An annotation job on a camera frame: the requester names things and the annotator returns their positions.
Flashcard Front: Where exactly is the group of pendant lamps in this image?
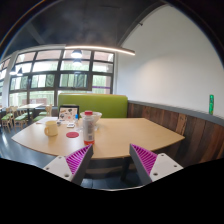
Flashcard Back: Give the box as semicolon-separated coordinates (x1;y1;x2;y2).
9;49;84;77

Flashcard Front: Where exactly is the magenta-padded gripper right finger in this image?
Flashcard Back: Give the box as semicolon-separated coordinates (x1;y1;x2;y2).
128;143;185;186

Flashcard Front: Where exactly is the large dark-framed window wall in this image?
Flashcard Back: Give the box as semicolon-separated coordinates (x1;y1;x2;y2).
0;49;116;108

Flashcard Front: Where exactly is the long curved ceiling light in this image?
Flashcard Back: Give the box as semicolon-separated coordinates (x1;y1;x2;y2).
64;44;136;56

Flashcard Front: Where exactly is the green upholstered bench backrest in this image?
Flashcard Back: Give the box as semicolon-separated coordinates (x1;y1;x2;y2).
57;93;129;119

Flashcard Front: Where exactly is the green wall sign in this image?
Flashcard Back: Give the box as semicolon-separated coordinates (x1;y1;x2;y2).
208;94;215;116

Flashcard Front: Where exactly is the pale yellow mug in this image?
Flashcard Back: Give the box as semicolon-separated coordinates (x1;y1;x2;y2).
43;120;59;137

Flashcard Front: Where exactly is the sticker-covered black laptop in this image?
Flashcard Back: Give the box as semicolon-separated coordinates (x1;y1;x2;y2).
58;105;80;123

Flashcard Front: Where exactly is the white bowl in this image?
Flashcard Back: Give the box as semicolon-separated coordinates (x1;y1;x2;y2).
79;111;103;126

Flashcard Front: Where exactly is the flat round red coaster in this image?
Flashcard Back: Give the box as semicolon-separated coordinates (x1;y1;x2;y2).
65;131;80;139

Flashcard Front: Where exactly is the group of green-seated wooden chairs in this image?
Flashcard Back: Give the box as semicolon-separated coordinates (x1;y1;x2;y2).
0;104;54;131

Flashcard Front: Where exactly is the wooden dining table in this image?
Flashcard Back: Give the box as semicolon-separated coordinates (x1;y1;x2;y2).
17;103;44;121

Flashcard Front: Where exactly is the clear red-capped drink bottle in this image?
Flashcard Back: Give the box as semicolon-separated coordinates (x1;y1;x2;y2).
81;110;96;146

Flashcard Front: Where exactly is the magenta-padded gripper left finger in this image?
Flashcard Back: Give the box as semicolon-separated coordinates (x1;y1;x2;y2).
43;143;94;186

